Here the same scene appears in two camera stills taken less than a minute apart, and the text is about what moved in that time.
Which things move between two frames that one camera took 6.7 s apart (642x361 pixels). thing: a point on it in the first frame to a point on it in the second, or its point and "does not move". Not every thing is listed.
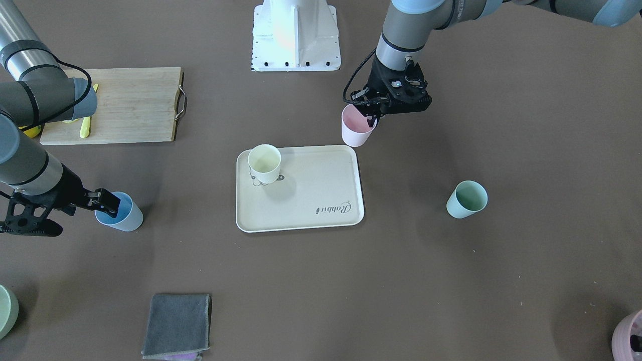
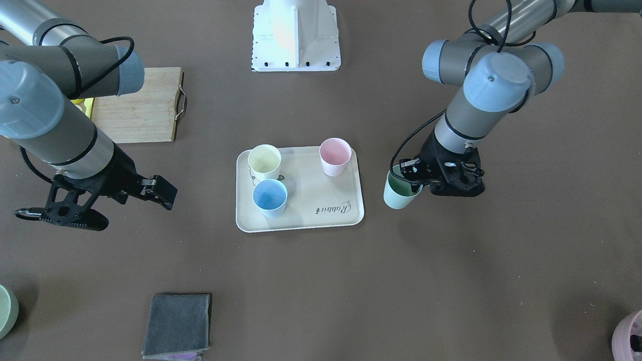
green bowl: [9, 312] does not move
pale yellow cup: [264, 161] does not move
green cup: [469, 197] to [398, 193]
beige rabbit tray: [317, 186] does not move
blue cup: [129, 217] to [270, 195]
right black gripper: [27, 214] to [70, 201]
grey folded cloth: [178, 323] does not move
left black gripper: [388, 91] to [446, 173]
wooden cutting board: [134, 105] does not move
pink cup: [356, 130] to [334, 153]
